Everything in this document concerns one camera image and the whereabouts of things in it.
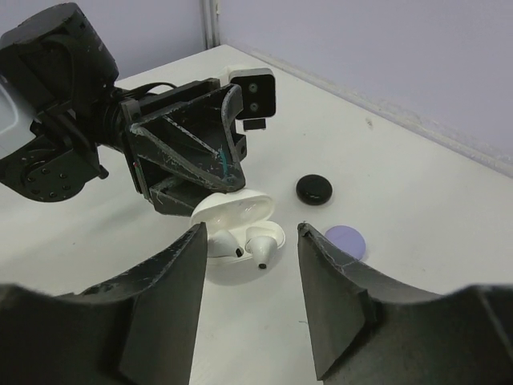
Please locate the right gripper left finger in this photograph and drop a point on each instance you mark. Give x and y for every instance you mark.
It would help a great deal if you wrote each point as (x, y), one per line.
(136, 328)

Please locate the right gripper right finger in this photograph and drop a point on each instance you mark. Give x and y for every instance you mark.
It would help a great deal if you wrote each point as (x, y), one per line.
(368, 328)

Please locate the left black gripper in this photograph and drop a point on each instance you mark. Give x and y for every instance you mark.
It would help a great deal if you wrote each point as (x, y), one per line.
(186, 130)

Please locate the white earbud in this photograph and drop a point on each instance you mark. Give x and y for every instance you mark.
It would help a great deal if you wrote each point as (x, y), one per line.
(262, 244)
(224, 244)

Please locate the white round charging case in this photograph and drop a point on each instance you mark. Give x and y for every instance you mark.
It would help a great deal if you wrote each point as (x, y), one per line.
(235, 212)

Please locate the purple earbud charging case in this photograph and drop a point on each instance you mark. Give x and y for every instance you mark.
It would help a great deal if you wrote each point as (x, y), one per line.
(348, 240)

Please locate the black round charging case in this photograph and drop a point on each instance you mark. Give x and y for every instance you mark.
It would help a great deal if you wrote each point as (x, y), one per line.
(314, 189)

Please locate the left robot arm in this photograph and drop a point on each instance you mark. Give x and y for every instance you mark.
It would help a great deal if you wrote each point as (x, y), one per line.
(62, 105)

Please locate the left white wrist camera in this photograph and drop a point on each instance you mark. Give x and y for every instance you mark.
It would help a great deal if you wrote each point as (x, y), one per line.
(259, 97)

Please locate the left aluminium frame post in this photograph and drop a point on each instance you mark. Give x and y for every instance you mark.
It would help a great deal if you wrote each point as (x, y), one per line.
(210, 10)

